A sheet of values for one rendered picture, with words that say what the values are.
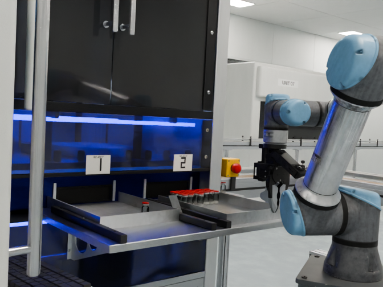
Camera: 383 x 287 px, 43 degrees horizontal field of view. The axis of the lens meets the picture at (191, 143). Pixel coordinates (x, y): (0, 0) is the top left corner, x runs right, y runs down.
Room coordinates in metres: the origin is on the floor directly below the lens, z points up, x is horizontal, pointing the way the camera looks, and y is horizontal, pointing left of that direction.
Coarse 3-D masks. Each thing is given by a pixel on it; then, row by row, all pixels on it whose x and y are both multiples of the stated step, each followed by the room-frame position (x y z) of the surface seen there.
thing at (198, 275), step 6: (180, 276) 1.75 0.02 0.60; (186, 276) 1.76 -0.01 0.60; (192, 276) 1.78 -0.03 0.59; (198, 276) 1.80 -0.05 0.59; (204, 276) 1.82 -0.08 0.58; (150, 282) 1.66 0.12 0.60; (156, 282) 1.68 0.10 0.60; (162, 282) 1.70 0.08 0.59; (168, 282) 1.71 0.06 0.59; (174, 282) 1.73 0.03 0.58; (180, 282) 1.75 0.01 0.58; (186, 282) 1.77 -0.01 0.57; (192, 282) 1.78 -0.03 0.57; (198, 282) 1.80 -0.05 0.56
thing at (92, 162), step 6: (90, 156) 1.50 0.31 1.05; (96, 156) 1.51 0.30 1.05; (102, 156) 1.53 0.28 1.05; (108, 156) 1.54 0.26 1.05; (90, 162) 1.50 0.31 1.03; (96, 162) 1.51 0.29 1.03; (102, 162) 1.53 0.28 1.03; (108, 162) 1.54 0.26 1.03; (90, 168) 1.50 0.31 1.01; (96, 168) 1.51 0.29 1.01; (102, 168) 1.53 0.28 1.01; (108, 168) 1.54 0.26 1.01
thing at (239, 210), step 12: (180, 204) 1.53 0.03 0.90; (192, 204) 1.48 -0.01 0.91; (216, 204) 1.69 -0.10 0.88; (228, 204) 1.70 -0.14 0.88; (240, 204) 1.68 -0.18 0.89; (252, 204) 1.64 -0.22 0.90; (264, 204) 1.59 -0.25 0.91; (216, 216) 1.40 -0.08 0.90; (228, 216) 1.37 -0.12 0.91; (240, 216) 1.40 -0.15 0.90; (252, 216) 1.43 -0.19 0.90; (264, 216) 1.46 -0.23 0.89; (276, 216) 1.50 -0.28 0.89
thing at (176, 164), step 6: (174, 156) 1.71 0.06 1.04; (180, 156) 1.73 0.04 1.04; (186, 156) 1.74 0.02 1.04; (192, 156) 1.76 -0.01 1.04; (174, 162) 1.71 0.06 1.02; (180, 162) 1.73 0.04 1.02; (186, 162) 1.74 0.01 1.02; (174, 168) 1.71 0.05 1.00; (180, 168) 1.73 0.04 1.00; (186, 168) 1.75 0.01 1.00
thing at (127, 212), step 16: (64, 208) 1.40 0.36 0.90; (80, 208) 1.33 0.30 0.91; (96, 208) 1.51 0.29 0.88; (112, 208) 1.52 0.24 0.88; (128, 208) 1.53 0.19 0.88; (160, 208) 1.47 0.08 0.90; (176, 208) 1.41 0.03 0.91; (112, 224) 1.26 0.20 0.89; (128, 224) 1.29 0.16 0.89; (144, 224) 1.32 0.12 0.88
